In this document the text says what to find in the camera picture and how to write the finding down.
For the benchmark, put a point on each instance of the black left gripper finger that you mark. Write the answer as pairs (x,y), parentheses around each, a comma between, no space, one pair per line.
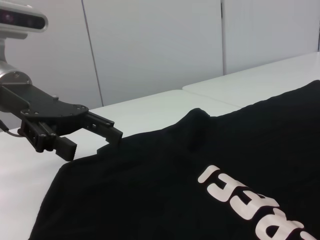
(105,127)
(50,142)

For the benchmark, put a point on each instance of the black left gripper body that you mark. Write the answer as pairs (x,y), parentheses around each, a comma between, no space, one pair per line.
(47,110)

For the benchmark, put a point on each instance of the black shirt with white print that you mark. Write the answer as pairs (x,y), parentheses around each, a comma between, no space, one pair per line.
(160,190)

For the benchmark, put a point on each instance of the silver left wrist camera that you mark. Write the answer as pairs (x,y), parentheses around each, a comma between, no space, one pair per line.
(22,21)

